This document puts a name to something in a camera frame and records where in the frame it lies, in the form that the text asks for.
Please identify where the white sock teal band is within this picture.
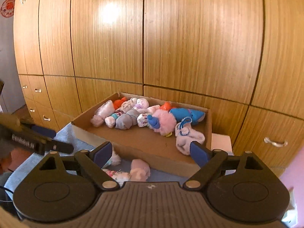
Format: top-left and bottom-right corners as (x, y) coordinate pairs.
(103, 149), (121, 168)

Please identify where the white green patterned sock roll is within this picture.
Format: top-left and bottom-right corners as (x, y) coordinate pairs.
(103, 168), (131, 187)

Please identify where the pale pink sock roll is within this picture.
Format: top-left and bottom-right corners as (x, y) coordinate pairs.
(130, 159), (150, 182)

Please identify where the white sock blue trim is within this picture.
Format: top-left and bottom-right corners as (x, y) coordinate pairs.
(175, 117), (205, 155)

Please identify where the blue grey bed cover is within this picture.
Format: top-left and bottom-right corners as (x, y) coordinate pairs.
(3, 122), (191, 200)

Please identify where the brown cardboard box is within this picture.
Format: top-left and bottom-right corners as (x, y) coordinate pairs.
(71, 92), (200, 177)

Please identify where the blue knitted sock roll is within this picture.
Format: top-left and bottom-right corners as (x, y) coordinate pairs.
(169, 108), (205, 125)

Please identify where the grey sock roll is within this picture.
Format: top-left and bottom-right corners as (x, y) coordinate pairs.
(115, 109), (140, 130)

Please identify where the shiny pink sock roll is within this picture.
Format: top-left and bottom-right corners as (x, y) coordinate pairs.
(90, 100), (115, 127)

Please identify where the fluffy pink sock ball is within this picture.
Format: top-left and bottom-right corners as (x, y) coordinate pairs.
(147, 109), (177, 137)

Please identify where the orange sock roll left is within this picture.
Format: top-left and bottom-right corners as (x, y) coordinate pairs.
(113, 97), (127, 110)

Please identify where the orange sock roll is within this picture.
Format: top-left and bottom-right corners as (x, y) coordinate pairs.
(113, 97), (127, 110)
(160, 101), (175, 112)

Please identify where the orange sock roll right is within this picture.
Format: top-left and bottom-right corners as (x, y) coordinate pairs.
(160, 101), (175, 112)

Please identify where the white lilac sock roll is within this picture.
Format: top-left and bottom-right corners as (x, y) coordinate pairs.
(120, 98), (149, 114)

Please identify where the wooden wardrobe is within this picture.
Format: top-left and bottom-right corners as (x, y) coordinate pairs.
(13, 0), (303, 175)

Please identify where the red round sticker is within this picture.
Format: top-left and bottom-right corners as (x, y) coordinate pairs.
(1, 0), (15, 18)

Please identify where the silver drawer handle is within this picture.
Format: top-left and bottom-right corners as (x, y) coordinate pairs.
(263, 137), (288, 148)

